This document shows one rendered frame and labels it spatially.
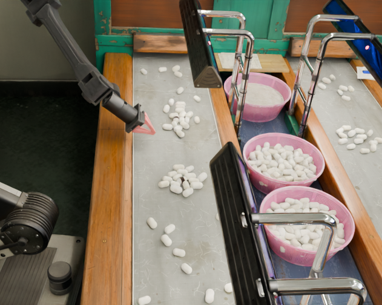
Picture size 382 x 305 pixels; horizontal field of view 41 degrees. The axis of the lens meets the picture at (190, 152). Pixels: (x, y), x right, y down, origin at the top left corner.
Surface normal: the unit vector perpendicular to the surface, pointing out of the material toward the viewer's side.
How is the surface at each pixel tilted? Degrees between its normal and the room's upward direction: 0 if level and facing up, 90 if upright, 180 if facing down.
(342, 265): 0
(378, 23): 90
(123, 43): 90
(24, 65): 90
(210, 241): 0
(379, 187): 0
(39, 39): 90
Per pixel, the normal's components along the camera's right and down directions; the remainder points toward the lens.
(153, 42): 0.11, 0.25
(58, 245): 0.07, -0.80
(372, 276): -0.99, 0.00
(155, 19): 0.09, 0.60
